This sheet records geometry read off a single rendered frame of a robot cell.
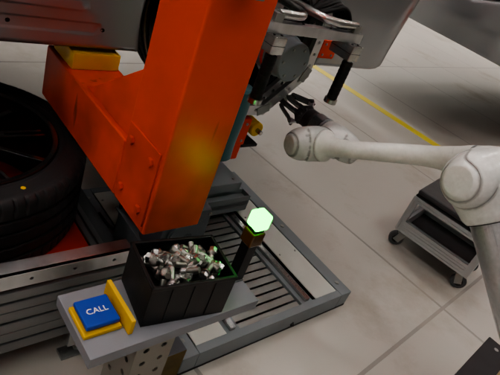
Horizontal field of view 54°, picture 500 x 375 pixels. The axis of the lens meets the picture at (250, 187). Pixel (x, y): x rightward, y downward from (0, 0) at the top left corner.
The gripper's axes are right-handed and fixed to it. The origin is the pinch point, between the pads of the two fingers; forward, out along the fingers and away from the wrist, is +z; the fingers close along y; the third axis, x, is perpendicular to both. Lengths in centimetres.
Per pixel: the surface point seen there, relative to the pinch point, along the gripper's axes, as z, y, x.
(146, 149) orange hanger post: -41, -51, 63
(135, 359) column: -66, -83, 40
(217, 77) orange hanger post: -47, -31, 72
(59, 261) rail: -38, -84, 49
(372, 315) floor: -66, -25, -65
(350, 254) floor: -36, -11, -79
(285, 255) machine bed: -31, -37, -42
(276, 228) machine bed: -16, -31, -48
